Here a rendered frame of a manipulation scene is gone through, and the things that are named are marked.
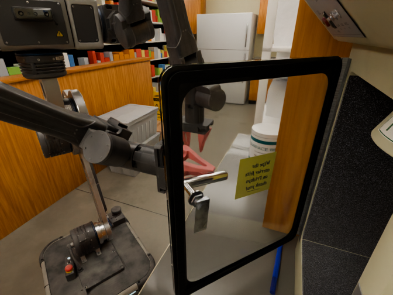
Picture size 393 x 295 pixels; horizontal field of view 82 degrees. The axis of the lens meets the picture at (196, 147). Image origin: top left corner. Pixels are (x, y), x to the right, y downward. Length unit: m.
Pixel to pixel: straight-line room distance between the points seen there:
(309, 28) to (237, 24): 4.66
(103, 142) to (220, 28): 4.92
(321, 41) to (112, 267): 1.39
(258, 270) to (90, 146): 0.45
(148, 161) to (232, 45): 4.82
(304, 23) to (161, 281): 0.59
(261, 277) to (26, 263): 1.78
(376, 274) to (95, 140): 0.38
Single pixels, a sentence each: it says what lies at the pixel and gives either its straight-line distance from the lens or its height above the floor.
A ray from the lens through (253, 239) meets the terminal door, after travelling 0.50.
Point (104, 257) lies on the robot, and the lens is 1.56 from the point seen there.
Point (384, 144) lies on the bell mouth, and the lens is 0.29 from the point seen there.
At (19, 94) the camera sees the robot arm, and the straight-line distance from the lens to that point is 0.41.
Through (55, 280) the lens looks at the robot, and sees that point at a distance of 1.60.
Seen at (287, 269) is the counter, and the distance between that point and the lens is 0.62.
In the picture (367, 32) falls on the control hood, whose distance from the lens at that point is 0.22.
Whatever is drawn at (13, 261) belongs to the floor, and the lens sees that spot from 2.18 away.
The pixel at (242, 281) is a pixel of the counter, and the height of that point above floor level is 0.94.
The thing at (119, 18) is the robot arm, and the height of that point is 1.46.
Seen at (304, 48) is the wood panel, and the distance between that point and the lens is 0.51.
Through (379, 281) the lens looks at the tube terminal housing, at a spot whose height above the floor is 1.26.
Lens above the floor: 1.42
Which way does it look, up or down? 26 degrees down
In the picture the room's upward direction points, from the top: straight up
